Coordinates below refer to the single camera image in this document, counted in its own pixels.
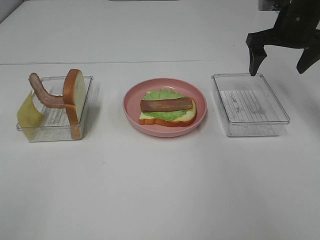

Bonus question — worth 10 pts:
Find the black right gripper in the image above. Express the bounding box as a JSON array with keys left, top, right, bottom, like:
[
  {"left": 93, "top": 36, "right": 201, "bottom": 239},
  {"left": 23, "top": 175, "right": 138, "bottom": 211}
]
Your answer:
[{"left": 246, "top": 0, "right": 320, "bottom": 76}]

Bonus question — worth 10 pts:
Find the green lettuce leaf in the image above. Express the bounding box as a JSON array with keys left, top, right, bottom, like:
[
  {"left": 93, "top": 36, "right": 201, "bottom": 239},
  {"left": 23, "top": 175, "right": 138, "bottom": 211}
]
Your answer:
[{"left": 139, "top": 89, "right": 188, "bottom": 121}]

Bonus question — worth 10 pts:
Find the bread slice from tray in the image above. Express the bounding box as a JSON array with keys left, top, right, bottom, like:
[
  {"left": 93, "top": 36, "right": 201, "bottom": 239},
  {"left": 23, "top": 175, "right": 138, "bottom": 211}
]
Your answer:
[{"left": 139, "top": 96, "right": 197, "bottom": 127}]

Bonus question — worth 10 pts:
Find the curved bacon strip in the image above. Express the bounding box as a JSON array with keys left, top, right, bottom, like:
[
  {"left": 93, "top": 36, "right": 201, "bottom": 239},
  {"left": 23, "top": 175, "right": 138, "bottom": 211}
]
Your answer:
[{"left": 28, "top": 72, "right": 65, "bottom": 109}]

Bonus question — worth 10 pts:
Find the yellow cheese slice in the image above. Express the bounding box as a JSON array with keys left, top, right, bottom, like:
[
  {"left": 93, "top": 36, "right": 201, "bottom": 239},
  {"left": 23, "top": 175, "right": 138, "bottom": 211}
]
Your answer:
[{"left": 17, "top": 90, "right": 44, "bottom": 141}]

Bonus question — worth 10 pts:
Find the right clear plastic tray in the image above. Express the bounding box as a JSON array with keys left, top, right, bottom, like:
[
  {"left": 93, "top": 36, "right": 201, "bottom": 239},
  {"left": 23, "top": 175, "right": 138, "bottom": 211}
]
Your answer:
[{"left": 211, "top": 73, "right": 290, "bottom": 137}]

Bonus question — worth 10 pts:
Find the clear plastic tray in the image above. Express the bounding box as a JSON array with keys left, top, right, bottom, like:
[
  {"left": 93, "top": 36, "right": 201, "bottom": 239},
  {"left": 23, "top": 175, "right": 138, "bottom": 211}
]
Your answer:
[
  {"left": 211, "top": 73, "right": 290, "bottom": 137},
  {"left": 16, "top": 75, "right": 95, "bottom": 142}
]

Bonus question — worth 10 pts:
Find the pink round plate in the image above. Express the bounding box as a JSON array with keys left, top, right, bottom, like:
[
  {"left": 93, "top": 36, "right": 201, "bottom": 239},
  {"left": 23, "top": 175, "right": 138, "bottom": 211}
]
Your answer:
[{"left": 123, "top": 78, "right": 207, "bottom": 138}]

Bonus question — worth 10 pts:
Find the bread slice in left tray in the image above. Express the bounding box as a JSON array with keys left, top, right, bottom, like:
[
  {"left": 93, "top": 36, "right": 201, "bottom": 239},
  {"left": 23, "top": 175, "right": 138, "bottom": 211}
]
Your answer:
[{"left": 62, "top": 69, "right": 87, "bottom": 140}]

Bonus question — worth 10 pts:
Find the left clear plastic tray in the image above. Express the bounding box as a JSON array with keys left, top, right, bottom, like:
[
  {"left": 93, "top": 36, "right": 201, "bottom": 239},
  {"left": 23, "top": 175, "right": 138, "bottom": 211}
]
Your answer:
[{"left": 16, "top": 75, "right": 95, "bottom": 142}]

